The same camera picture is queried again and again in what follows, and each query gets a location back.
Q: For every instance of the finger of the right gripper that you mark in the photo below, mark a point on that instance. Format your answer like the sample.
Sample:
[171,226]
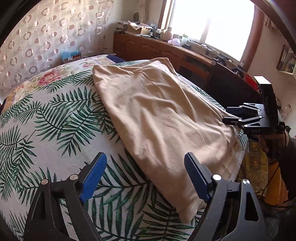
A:
[235,121]
[247,109]

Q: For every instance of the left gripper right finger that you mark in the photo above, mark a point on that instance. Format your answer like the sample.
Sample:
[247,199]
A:
[232,209]

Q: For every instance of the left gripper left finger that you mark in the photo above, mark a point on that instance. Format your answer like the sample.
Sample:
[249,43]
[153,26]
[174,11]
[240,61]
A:
[45,219]

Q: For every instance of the beige t-shirt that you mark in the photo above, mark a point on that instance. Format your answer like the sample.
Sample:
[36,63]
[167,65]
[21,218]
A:
[160,117]

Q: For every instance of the person's right hand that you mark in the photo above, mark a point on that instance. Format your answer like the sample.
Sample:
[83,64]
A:
[274,143]

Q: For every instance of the long wooden cabinet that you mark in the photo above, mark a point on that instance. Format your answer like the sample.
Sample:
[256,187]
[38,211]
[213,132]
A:
[193,66]

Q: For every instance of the window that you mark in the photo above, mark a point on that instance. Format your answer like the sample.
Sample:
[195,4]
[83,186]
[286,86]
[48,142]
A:
[233,28]

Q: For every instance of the cardboard box on cabinet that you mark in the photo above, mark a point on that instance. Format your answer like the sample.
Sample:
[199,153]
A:
[138,29]

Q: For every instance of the navy blue bedspread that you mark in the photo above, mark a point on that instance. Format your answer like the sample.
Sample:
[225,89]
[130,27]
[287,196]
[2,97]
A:
[115,58]

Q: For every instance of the floral blanket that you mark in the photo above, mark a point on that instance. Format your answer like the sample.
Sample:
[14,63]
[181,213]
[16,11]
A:
[52,75]

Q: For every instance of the white side curtain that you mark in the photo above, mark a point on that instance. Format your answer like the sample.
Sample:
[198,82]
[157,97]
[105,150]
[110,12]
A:
[142,10]

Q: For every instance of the box with blue item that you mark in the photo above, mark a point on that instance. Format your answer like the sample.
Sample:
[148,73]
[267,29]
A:
[70,56]

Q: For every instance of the circle pattern sheer curtain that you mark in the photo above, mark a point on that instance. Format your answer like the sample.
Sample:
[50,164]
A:
[46,32]

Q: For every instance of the wall shelf with books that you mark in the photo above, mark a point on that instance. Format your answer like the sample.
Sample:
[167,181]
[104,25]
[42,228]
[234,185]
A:
[286,63]

